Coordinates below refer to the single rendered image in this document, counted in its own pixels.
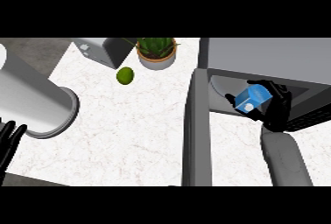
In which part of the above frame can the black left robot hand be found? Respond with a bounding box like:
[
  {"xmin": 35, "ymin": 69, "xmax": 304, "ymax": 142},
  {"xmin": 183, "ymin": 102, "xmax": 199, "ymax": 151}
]
[{"xmin": 0, "ymin": 120, "xmax": 28, "ymax": 186}]

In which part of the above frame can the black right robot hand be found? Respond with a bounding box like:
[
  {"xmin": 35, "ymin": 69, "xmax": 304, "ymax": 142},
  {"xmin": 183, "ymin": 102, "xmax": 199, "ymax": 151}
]
[{"xmin": 223, "ymin": 80, "xmax": 294, "ymax": 133}]

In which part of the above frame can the blue milk carton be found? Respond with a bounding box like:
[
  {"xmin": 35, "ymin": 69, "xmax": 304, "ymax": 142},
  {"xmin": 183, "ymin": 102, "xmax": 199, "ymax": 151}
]
[{"xmin": 233, "ymin": 83, "xmax": 275, "ymax": 114}]

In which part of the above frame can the grey microwave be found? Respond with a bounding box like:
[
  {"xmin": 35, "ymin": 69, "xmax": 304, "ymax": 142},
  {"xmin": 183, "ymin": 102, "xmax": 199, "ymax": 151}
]
[{"xmin": 196, "ymin": 38, "xmax": 331, "ymax": 133}]

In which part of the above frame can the grey microwave door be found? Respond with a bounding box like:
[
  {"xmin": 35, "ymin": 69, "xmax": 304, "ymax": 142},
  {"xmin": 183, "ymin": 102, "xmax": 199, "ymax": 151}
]
[{"xmin": 180, "ymin": 67, "xmax": 213, "ymax": 187}]

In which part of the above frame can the large pale grey cylinder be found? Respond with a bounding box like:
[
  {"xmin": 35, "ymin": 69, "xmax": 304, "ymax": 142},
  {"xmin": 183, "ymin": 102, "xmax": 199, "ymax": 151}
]
[{"xmin": 0, "ymin": 43, "xmax": 81, "ymax": 140}]

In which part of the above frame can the potted green plant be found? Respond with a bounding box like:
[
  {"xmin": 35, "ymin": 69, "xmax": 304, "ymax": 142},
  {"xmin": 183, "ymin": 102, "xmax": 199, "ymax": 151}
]
[{"xmin": 121, "ymin": 38, "xmax": 182, "ymax": 71}]

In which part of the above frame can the grey toaster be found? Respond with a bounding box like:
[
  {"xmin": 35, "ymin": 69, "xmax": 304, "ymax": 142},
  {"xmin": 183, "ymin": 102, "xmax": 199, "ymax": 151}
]
[{"xmin": 71, "ymin": 38, "xmax": 140, "ymax": 70}]

